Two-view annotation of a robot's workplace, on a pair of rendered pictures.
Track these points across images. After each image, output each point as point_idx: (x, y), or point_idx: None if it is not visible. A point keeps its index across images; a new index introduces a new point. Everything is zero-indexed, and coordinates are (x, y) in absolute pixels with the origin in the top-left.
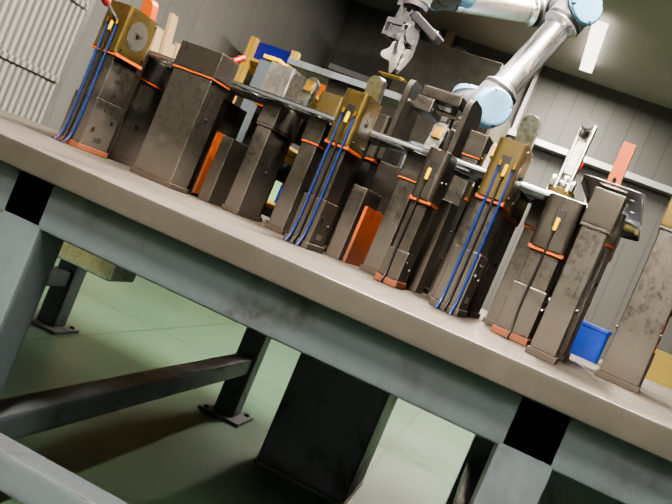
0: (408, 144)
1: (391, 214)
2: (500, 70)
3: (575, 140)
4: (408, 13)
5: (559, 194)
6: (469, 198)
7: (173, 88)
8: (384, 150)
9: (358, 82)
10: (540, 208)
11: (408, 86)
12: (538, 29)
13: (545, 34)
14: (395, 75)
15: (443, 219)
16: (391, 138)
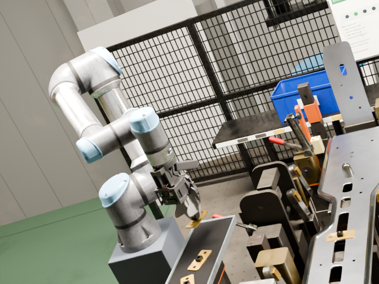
0: (375, 201)
1: (377, 239)
2: (139, 148)
3: (297, 127)
4: (173, 171)
5: (313, 155)
6: (361, 192)
7: None
8: (297, 240)
9: (225, 243)
10: None
11: (278, 195)
12: (114, 102)
13: (125, 101)
14: (205, 214)
15: None
16: (374, 209)
